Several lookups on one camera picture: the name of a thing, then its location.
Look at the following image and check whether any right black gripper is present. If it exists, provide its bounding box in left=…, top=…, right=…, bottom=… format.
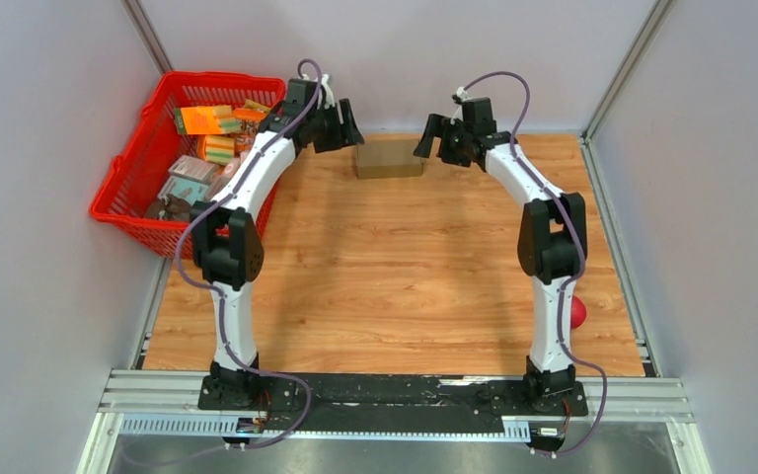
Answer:
left=416, top=113, right=474, bottom=167

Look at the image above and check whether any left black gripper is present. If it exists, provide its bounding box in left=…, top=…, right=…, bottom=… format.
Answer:
left=308, top=99, right=366, bottom=155

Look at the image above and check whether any brown cardboard box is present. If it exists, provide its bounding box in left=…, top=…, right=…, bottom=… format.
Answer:
left=354, top=138, right=424, bottom=180

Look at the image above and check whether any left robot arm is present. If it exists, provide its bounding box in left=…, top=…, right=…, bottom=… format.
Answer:
left=190, top=75, right=364, bottom=410

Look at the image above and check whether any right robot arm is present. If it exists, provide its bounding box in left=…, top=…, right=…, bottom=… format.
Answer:
left=414, top=98, right=587, bottom=414

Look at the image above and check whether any grey pink box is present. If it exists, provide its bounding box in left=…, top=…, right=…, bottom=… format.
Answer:
left=205, top=174, right=232, bottom=201

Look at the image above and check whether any orange box in basket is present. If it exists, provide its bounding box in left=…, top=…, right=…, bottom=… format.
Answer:
left=173, top=105, right=243, bottom=135

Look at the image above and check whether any teal patterned box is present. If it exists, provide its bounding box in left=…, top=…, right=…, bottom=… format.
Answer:
left=157, top=175, right=209, bottom=205

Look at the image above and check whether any striped sponge pack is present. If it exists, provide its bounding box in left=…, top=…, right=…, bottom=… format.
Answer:
left=196, top=134, right=236, bottom=166

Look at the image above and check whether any red apple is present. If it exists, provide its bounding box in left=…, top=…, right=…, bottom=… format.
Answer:
left=570, top=296, right=587, bottom=330

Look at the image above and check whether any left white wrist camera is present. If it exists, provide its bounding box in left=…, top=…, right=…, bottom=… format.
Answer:
left=317, top=73, right=337, bottom=110

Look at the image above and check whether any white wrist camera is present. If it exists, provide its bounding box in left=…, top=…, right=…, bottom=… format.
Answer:
left=317, top=73, right=337, bottom=110
left=450, top=86, right=470, bottom=123

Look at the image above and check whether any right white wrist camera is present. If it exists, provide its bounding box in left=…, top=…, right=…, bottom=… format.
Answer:
left=450, top=86, right=470, bottom=123

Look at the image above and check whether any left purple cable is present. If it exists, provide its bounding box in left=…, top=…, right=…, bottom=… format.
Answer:
left=175, top=57, right=326, bottom=452

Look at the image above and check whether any purple cable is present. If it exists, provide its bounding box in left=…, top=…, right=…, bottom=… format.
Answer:
left=175, top=57, right=326, bottom=452
left=454, top=71, right=609, bottom=457

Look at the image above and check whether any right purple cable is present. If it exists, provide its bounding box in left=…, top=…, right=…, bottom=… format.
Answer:
left=454, top=71, right=609, bottom=457

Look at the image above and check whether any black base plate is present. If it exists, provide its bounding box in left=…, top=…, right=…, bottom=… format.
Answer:
left=197, top=373, right=588, bottom=435

